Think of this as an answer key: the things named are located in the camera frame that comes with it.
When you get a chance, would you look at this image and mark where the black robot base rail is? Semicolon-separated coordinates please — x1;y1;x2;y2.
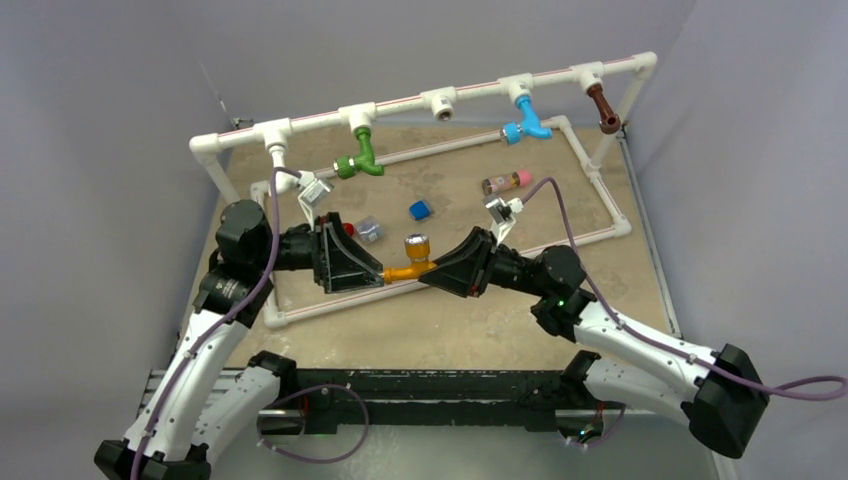
270;360;619;441

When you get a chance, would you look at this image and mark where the green water faucet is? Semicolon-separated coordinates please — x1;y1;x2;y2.
333;126;385;179

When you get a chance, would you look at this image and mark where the white water faucet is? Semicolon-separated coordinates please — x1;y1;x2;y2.
267;143;317;194

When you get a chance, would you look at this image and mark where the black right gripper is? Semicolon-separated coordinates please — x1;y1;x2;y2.
418;227;549;298

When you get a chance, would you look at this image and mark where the blue water faucet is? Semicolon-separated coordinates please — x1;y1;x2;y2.
500;95;553;145

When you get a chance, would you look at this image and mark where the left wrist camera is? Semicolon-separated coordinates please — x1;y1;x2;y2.
298;171;334;207

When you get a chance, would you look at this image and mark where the white PVC pipe frame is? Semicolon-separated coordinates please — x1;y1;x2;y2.
189;52;677;332

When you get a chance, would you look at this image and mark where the clear plastic small box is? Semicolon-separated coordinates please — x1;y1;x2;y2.
354;216;384;244

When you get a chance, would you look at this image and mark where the brown water faucet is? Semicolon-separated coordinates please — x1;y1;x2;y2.
586;83;622;135

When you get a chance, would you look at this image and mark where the aluminium extrusion frame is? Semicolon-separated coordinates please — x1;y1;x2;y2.
136;369;166;417

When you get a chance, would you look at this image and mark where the orange water faucet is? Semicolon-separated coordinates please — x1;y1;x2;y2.
383;233;437;284

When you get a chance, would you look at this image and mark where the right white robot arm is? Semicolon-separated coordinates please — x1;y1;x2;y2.
418;227;770;459

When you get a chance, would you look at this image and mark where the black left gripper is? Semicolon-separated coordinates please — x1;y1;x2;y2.
253;212;383;291

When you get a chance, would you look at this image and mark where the blue cube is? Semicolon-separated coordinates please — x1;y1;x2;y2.
408;200;433;221

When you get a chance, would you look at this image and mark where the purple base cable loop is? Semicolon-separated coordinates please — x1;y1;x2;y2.
256;382;370;466

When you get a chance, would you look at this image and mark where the pink capped small bottle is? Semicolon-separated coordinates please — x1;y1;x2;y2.
481;169;533;195

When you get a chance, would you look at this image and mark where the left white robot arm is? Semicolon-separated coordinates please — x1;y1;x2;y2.
94;200;384;479

